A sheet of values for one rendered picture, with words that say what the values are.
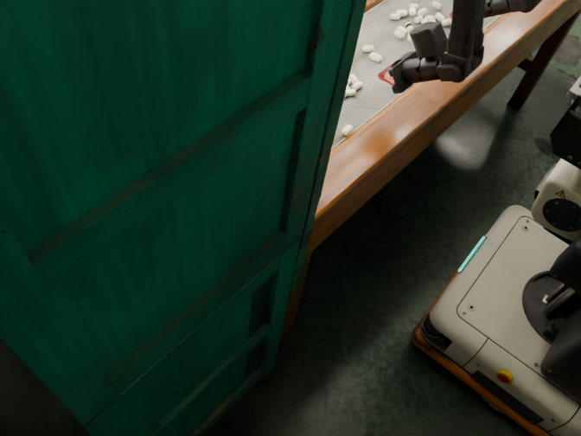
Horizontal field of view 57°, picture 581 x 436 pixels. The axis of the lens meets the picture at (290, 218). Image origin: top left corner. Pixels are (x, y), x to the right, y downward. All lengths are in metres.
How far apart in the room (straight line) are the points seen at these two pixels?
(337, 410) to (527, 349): 0.61
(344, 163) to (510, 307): 0.79
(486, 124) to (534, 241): 0.88
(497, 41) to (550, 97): 1.24
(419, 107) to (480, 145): 1.13
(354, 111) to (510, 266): 0.78
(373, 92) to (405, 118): 0.14
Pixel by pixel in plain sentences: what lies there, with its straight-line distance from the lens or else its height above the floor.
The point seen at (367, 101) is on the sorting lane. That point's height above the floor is 0.74.
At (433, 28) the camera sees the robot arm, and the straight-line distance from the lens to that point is 1.27.
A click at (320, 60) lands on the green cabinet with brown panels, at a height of 1.31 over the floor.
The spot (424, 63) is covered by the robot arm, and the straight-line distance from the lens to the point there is 1.31.
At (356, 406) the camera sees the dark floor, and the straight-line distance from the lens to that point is 1.87.
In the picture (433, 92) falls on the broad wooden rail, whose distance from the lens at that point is 1.58.
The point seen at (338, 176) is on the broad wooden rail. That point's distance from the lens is 1.30.
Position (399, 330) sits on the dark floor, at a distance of 1.99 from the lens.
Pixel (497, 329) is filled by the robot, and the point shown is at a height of 0.28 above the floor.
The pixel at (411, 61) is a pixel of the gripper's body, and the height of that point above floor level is 0.95.
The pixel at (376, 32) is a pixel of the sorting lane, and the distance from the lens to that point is 1.77.
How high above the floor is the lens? 1.77
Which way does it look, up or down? 56 degrees down
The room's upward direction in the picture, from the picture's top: 10 degrees clockwise
